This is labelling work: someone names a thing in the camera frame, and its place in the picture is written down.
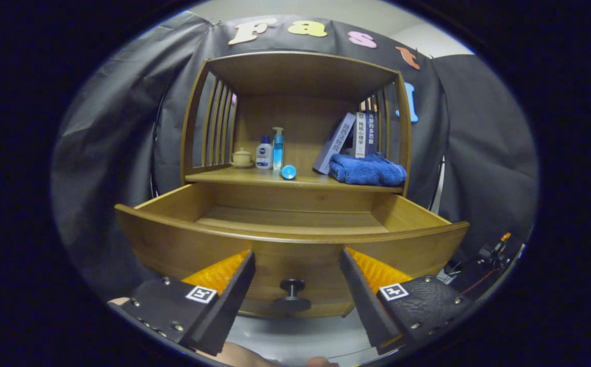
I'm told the wooden countertop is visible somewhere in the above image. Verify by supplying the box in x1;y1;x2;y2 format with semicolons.
185;166;404;193

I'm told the white spine book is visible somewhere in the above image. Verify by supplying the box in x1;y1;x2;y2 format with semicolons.
355;112;368;159

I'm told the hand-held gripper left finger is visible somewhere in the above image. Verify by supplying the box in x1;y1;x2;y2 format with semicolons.
120;250;256;357

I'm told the small beige lidded pot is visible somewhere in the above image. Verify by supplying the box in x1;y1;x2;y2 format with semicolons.
231;147;254;169

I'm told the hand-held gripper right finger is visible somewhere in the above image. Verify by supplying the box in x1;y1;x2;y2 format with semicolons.
340;248;475;356

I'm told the lavender book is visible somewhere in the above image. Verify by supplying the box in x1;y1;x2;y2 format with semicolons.
313;113;357;175

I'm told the black and orange clamp tool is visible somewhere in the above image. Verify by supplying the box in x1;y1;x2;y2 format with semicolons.
479;232;512;268

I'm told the wooden cabinet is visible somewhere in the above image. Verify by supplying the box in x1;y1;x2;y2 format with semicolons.
181;51;413;319

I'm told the black light stand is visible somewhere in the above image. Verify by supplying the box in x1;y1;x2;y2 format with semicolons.
150;87;171;199
428;155;446;212

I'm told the black backdrop cloth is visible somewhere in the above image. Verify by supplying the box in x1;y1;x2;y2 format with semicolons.
50;13;539;301

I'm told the blue towel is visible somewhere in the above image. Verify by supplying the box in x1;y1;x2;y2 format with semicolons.
329;153;407;187

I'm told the blue pump bottle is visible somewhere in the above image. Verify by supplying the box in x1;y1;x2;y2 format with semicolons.
272;127;285;171

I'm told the dark blue book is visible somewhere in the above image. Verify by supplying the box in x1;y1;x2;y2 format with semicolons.
366;111;379;156

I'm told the white bottle with blue cap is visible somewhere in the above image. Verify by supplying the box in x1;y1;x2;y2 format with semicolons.
256;135;273;170

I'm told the wooden drawer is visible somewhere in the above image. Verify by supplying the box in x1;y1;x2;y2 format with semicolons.
115;182;470;318

